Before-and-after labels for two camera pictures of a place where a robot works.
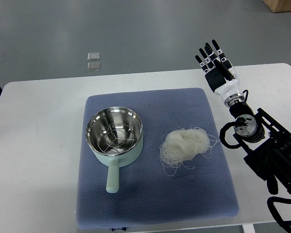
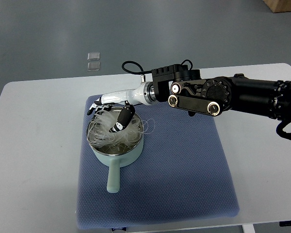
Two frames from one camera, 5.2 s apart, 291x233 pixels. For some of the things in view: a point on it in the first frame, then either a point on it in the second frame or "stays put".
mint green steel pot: [115, 135] stays put
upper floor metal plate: [93, 56] stays put
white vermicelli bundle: [182, 146] → [99, 127]
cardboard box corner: [282, 6] stays put
